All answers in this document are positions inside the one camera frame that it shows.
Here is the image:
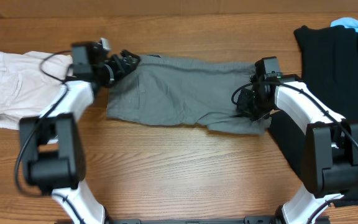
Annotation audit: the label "black cable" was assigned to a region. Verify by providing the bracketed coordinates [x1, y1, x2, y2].
[13, 50, 74, 197]
[231, 80, 358, 200]

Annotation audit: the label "black polo shirt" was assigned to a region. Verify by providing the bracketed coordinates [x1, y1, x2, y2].
[268, 24, 358, 208]

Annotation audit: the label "grey shorts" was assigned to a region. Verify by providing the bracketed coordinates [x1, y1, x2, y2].
[106, 55, 271, 134]

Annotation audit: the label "left black cable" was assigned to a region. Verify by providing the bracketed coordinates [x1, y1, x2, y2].
[13, 50, 74, 197]

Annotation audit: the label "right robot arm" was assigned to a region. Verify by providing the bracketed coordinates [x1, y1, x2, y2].
[231, 57, 358, 224]

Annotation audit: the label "folded beige shorts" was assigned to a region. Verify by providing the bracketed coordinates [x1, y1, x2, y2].
[0, 51, 60, 130]

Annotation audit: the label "light blue garment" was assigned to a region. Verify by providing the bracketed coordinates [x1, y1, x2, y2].
[331, 17, 358, 32]

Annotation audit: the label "right black cable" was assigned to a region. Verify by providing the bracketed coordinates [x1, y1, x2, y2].
[231, 80, 358, 200]

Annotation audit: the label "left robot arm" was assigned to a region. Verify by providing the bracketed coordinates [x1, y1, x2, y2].
[14, 39, 141, 223]

